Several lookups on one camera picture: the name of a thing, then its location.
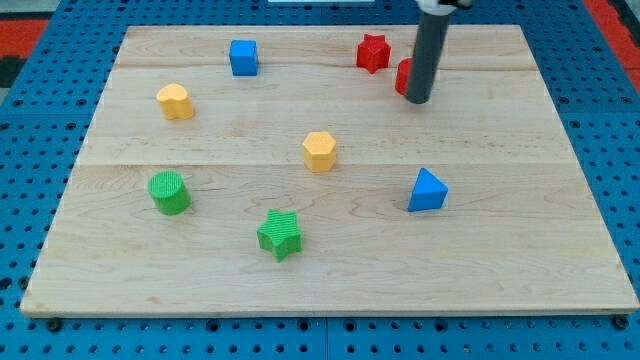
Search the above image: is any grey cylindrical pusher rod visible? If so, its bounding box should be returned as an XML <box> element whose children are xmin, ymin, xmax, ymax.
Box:
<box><xmin>405</xmin><ymin>13</ymin><xmax>450</xmax><ymax>104</ymax></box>

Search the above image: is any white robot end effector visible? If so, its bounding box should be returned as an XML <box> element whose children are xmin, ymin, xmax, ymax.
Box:
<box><xmin>415</xmin><ymin>0</ymin><xmax>473</xmax><ymax>14</ymax></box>

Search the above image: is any yellow hexagon block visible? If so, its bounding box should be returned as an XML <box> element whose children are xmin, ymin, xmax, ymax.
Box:
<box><xmin>302</xmin><ymin>131</ymin><xmax>337</xmax><ymax>172</ymax></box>

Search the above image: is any yellow heart block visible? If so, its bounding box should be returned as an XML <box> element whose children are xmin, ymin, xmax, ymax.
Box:
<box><xmin>156</xmin><ymin>83</ymin><xmax>195</xmax><ymax>120</ymax></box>

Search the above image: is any red cylinder block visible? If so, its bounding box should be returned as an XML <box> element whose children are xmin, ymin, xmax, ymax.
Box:
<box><xmin>394</xmin><ymin>58</ymin><xmax>412</xmax><ymax>95</ymax></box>

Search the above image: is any red star block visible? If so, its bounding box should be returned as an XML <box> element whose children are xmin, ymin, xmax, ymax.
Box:
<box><xmin>356</xmin><ymin>34</ymin><xmax>391</xmax><ymax>74</ymax></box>

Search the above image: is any blue triangle block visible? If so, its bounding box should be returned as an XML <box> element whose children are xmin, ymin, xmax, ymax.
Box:
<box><xmin>407</xmin><ymin>168</ymin><xmax>449</xmax><ymax>212</ymax></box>

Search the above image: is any blue cube block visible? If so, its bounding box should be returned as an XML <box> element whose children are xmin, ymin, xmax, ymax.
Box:
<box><xmin>229</xmin><ymin>39</ymin><xmax>258</xmax><ymax>76</ymax></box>

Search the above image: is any wooden board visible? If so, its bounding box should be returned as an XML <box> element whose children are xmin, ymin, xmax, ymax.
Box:
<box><xmin>21</xmin><ymin>25</ymin><xmax>639</xmax><ymax>318</ymax></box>

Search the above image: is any green star block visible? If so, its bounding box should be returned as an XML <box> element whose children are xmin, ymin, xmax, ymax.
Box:
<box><xmin>256</xmin><ymin>209</ymin><xmax>303</xmax><ymax>262</ymax></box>

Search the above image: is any green cylinder block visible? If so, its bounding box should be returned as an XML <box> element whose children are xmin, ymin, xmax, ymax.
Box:
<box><xmin>147</xmin><ymin>170</ymin><xmax>191</xmax><ymax>216</ymax></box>

